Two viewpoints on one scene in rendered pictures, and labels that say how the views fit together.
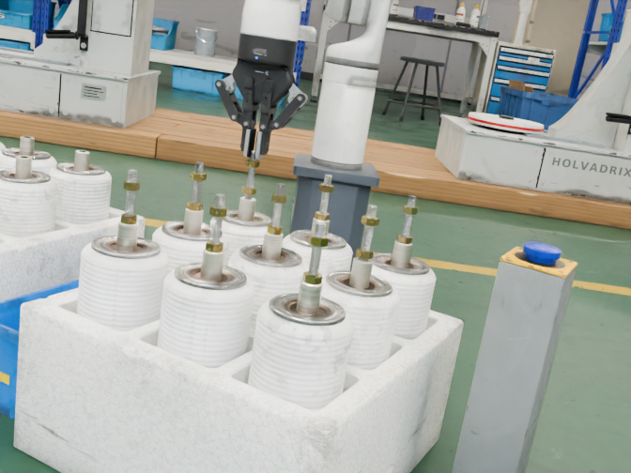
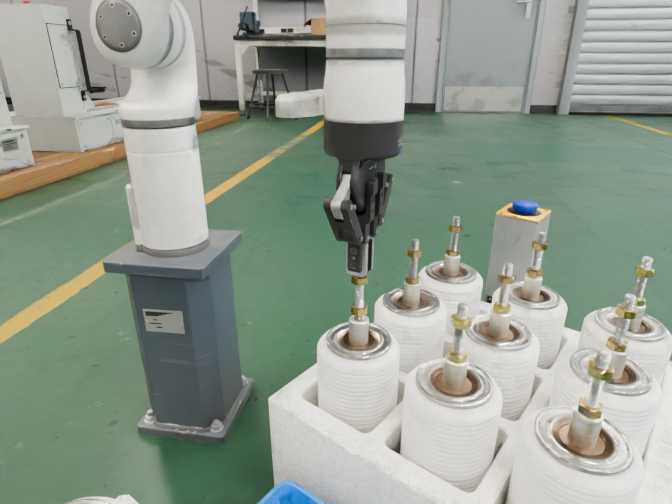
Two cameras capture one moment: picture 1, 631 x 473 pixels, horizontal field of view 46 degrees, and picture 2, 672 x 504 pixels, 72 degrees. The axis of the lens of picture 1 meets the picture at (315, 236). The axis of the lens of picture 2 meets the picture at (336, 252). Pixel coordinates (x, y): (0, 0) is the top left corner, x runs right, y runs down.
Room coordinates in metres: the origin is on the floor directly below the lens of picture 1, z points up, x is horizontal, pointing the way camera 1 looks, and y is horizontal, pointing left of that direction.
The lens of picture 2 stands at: (0.93, 0.55, 0.55)
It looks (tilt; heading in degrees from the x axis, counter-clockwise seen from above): 23 degrees down; 282
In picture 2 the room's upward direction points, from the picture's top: straight up
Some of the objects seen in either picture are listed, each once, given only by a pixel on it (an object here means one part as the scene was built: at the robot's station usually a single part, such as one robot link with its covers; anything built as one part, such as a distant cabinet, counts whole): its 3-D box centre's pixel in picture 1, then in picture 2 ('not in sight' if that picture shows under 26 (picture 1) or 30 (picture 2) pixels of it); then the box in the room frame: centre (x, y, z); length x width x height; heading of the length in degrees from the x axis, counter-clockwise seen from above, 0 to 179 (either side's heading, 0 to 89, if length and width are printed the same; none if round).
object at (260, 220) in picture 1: (245, 219); (358, 340); (1.00, 0.10, 0.25); 0.08 x 0.08 x 0.01
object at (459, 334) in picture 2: (196, 191); (458, 339); (0.90, 0.15, 0.30); 0.01 x 0.01 x 0.08
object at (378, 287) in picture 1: (359, 284); (530, 295); (0.79, -0.06, 0.25); 0.08 x 0.08 x 0.01
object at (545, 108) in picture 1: (532, 118); not in sight; (5.35, -1.39, 0.19); 0.50 x 0.41 x 0.37; 7
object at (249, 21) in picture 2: not in sight; (249, 22); (2.79, -4.13, 0.87); 0.41 x 0.17 x 0.25; 92
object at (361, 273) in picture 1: (361, 273); (531, 287); (0.79, -0.06, 0.26); 0.02 x 0.02 x 0.03
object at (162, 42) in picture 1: (147, 31); not in sight; (5.56, 1.44, 0.36); 0.50 x 0.38 x 0.21; 4
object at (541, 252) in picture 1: (541, 254); (524, 208); (0.78, -0.24, 0.32); 0.04 x 0.04 x 0.02
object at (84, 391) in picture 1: (253, 379); (481, 436); (0.84, 0.05, 0.09); 0.39 x 0.39 x 0.18; 63
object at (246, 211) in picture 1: (246, 209); (358, 330); (1.00, 0.10, 0.26); 0.02 x 0.02 x 0.03
